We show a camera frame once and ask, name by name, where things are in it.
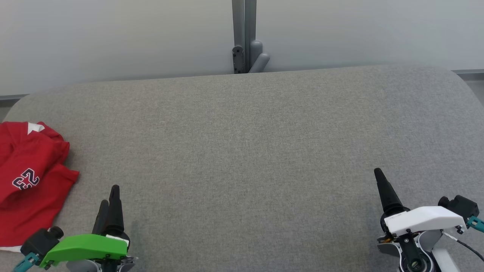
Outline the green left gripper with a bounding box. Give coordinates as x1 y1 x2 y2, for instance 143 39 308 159
40 184 138 272

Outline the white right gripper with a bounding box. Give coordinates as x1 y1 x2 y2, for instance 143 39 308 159
374 168 466 254

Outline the red white jersey shirt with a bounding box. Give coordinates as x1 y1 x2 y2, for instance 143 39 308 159
0 163 80 253

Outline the teal left camera connector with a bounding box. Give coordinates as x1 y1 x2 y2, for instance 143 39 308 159
14 252 39 272

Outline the teal camera connector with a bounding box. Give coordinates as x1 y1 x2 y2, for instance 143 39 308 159
14 252 39 272
466 216 484 232

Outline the teal right camera connector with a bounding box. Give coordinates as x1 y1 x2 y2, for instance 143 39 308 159
466 216 484 232

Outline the black perforated bracket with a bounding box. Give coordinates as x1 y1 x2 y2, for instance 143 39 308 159
232 45 246 74

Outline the grey metal post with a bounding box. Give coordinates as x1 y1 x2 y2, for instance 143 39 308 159
231 0 258 74

